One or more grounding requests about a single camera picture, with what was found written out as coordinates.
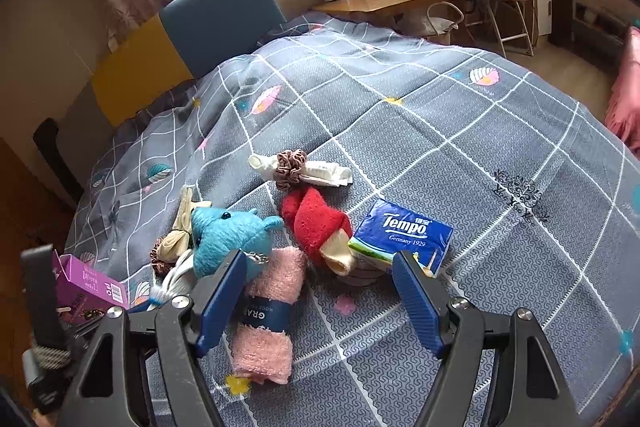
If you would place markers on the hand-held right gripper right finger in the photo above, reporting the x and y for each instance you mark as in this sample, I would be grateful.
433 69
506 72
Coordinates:
417 307

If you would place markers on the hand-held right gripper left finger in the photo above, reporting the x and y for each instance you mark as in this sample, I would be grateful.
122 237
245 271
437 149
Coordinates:
220 307

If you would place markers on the pink towel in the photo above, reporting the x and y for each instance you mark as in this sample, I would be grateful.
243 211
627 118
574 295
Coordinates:
270 302

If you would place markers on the white sock with teal band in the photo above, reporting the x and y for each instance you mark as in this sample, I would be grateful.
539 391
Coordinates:
172 282

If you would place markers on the blue plush toy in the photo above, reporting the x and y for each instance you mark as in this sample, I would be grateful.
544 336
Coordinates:
225 237

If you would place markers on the cream cloth band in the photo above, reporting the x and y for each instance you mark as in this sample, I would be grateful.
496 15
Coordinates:
182 227

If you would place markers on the red sock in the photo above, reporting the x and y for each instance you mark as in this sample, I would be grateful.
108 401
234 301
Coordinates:
310 217

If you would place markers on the pinkish brown satin scrunchie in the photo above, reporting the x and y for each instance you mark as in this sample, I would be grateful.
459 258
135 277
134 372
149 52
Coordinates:
291 169

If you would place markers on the white sock pair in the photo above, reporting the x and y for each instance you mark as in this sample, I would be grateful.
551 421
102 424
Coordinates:
325 172

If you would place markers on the purple cardboard box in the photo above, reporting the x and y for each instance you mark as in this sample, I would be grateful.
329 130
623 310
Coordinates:
80 287

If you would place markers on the grey striped sock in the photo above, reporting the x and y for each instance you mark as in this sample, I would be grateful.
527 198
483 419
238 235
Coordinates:
362 277

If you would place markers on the blue tissue packet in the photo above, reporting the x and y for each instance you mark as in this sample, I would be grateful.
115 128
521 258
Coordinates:
400 232

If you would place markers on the leopard print scrunchie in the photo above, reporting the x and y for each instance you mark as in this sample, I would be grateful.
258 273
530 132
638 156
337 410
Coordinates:
161 257

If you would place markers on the white bag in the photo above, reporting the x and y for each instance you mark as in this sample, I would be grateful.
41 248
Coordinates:
442 24

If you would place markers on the pink cloth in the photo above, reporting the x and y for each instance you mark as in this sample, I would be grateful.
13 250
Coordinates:
625 102

